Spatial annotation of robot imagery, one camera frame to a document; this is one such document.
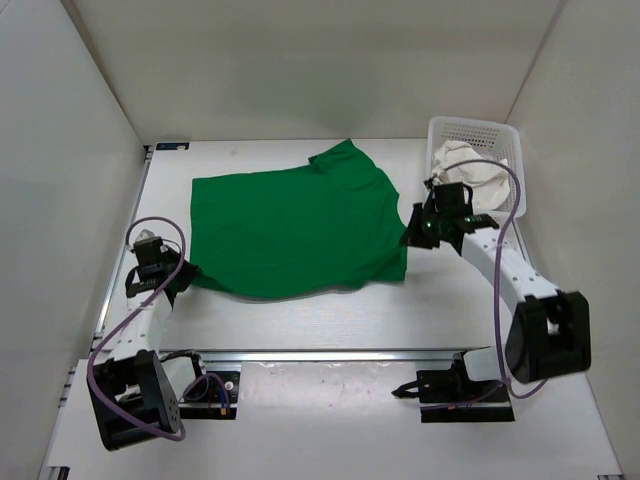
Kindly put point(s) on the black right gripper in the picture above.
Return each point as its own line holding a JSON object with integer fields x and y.
{"x": 414, "y": 236}

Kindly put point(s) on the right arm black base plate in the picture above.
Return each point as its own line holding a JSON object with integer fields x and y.
{"x": 448, "y": 396}

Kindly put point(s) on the green t shirt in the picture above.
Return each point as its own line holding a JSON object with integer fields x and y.
{"x": 332, "y": 223}

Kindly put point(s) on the blue label sticker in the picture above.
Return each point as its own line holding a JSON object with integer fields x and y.
{"x": 172, "y": 146}

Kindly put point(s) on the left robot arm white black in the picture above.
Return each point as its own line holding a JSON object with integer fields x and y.
{"x": 135, "y": 395}

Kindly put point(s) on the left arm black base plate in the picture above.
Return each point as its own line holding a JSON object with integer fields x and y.
{"x": 215, "y": 397}

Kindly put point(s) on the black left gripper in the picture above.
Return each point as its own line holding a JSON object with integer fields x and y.
{"x": 190, "y": 272}

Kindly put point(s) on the white crumpled t shirt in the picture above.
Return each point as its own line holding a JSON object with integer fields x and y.
{"x": 457, "y": 161}

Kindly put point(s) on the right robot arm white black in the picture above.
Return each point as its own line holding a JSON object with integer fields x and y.
{"x": 549, "y": 334}

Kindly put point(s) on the aluminium rail front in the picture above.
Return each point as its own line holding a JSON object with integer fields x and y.
{"x": 328, "y": 356}

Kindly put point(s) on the white plastic basket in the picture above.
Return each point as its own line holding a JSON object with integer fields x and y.
{"x": 500, "y": 141}

